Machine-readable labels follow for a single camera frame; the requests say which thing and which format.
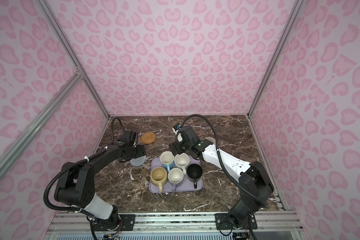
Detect grey round coaster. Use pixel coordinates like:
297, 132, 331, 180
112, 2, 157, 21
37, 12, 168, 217
130, 156, 147, 167

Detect white speckled mug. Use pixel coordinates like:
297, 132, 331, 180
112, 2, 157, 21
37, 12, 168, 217
174, 153, 190, 175

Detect woven rattan coaster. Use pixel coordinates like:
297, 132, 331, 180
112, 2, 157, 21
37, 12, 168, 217
141, 132, 156, 145

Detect light blue mug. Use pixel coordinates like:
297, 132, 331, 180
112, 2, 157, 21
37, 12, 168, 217
160, 151, 175, 172

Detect multicolour braided round coaster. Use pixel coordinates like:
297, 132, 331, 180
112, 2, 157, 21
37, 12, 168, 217
203, 137, 216, 145

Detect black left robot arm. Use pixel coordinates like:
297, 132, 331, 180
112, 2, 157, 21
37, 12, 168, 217
44, 130, 146, 231

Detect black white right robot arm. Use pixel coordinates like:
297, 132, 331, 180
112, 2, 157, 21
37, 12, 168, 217
170, 124, 274, 229

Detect black mug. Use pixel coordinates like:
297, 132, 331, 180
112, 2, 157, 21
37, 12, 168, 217
187, 164, 203, 189

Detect lilac white mug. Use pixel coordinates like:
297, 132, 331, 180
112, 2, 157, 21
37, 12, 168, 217
168, 168, 184, 193

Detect yellow beige mug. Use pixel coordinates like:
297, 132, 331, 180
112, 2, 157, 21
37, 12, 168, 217
150, 167, 168, 194

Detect lilac plastic tray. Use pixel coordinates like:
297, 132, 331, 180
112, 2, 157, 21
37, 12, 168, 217
149, 155, 204, 194

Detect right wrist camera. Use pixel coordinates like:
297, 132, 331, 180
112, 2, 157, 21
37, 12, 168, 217
173, 124, 181, 134

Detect right black corrugated cable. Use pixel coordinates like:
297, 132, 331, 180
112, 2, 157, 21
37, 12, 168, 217
179, 114, 271, 209

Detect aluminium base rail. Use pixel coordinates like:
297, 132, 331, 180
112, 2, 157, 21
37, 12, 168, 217
44, 210, 304, 240

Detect aluminium frame struts left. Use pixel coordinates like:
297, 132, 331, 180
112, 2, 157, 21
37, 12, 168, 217
0, 1, 111, 181

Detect aluminium frame strut right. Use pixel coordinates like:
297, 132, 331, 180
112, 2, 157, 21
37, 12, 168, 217
247, 0, 307, 119

